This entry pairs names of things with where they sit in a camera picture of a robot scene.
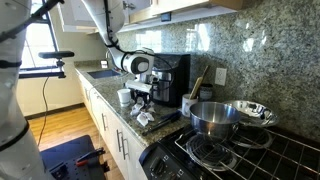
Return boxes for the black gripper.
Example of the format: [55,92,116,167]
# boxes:
[136,90,153,108]

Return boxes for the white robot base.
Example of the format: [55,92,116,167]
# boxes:
[0,0,66,180]

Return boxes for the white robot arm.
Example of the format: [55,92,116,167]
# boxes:
[82,0,155,105]

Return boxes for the white cup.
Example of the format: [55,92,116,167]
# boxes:
[117,89,131,107]

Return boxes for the black tongs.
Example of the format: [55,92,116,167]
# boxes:
[142,111,182,136]

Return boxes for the black air fryer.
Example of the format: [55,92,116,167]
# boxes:
[151,53,191,107]

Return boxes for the white utensil mug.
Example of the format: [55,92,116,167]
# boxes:
[182,94,198,117]

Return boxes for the white lower cabinets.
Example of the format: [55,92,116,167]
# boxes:
[77,73,147,180]

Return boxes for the wooden spatula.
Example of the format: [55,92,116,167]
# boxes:
[189,65,210,99]

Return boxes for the kitchen sink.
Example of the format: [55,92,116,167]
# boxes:
[89,69,120,79]

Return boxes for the dark glass jar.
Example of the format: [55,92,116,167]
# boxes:
[199,83,213,100]

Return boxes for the steel pot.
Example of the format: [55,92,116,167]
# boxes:
[190,102,241,139]

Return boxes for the upper cabinets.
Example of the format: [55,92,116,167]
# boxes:
[58,0,247,34]

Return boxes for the steel mixing bowl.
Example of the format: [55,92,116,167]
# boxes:
[225,100,279,127]

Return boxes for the black stove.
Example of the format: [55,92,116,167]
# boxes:
[139,126,320,180]

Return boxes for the window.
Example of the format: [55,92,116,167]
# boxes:
[21,13,58,70]

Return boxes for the white wall outlet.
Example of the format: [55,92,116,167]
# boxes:
[215,68,227,86]

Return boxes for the red handled clamp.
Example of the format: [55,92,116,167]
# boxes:
[76,147,105,167]

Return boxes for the black camera on stand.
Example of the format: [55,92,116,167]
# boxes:
[19,51,74,79]

